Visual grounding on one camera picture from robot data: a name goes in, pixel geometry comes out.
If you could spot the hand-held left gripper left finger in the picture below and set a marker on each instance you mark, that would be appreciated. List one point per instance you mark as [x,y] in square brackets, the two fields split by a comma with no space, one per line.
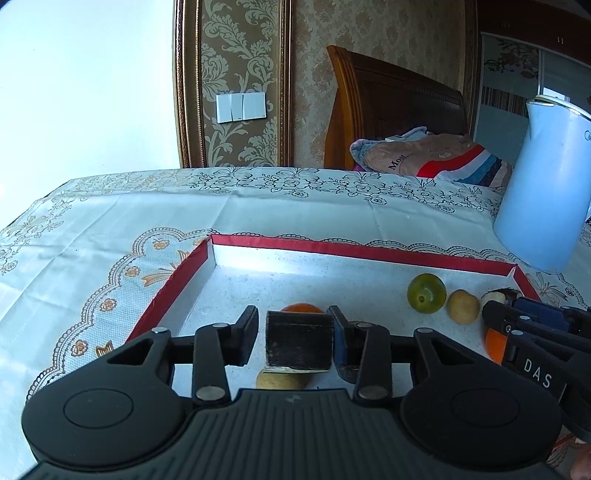
[247,337]

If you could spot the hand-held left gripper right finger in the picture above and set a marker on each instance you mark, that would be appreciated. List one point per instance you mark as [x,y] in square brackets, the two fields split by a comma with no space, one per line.
[340,350]

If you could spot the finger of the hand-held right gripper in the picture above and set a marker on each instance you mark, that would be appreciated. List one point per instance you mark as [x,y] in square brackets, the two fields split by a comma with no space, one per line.
[503,318]
[545,311]

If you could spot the partly peeled water chestnut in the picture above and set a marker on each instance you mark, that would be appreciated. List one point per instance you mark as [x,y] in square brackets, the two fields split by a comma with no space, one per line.
[496,295]

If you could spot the orange mandarin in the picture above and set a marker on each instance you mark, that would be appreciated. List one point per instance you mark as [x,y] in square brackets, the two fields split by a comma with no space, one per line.
[302,308]
[493,344]

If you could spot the tan longan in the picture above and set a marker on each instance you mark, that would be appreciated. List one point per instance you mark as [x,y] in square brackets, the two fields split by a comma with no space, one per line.
[463,307]
[279,381]

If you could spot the long dark sugarcane piece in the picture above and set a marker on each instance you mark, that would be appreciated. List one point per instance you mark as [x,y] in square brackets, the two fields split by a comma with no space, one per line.
[298,341]

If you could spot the red shallow cardboard tray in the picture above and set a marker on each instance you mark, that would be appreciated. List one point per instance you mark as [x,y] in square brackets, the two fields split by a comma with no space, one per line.
[300,277]

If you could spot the person's right hand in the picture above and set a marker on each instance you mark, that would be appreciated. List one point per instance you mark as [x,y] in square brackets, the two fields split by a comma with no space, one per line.
[582,464]

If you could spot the light blue electric kettle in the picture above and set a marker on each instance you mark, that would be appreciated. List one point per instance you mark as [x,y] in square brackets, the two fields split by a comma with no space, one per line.
[545,194]

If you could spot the striped pink blanket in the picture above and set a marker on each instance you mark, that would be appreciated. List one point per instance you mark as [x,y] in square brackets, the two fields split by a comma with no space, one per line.
[429,157]

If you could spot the white lace-print tablecloth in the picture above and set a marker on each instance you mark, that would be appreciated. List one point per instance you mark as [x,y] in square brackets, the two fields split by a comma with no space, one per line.
[115,217]

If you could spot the floral sliding-door wardrobe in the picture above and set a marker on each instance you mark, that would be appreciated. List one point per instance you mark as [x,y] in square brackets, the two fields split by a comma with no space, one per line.
[508,115]

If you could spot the wooden bed headboard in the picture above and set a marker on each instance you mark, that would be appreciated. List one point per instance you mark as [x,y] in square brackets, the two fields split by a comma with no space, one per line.
[392,101]

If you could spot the white wall switch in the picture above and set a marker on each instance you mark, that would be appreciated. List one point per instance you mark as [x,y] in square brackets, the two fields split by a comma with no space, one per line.
[241,107]

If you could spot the carved wooden wall frame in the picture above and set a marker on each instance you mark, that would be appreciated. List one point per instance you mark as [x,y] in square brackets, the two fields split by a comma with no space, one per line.
[284,92]

